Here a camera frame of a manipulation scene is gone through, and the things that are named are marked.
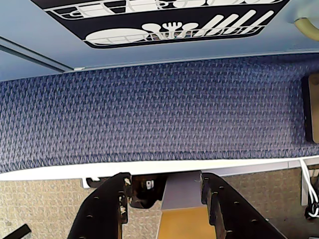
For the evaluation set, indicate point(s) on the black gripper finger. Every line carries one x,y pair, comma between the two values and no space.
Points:
104,211
234,211

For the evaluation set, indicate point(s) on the black table clamp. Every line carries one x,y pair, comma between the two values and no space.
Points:
143,194

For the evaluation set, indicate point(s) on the black flat bar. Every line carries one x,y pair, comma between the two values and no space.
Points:
18,231

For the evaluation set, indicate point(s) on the blue woven carpet mat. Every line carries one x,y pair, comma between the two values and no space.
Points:
154,112

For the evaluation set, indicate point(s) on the wooden block with dark edge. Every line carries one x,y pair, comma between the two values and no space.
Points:
312,107

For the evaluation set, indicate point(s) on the light blue cabinet front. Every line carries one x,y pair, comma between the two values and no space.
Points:
49,37

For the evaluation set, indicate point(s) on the black white dishwasher print panel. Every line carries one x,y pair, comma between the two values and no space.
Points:
139,17

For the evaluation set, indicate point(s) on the white bracket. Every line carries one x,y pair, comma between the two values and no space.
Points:
86,183

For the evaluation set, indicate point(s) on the gray and yellow post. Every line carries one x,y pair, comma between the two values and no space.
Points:
182,199

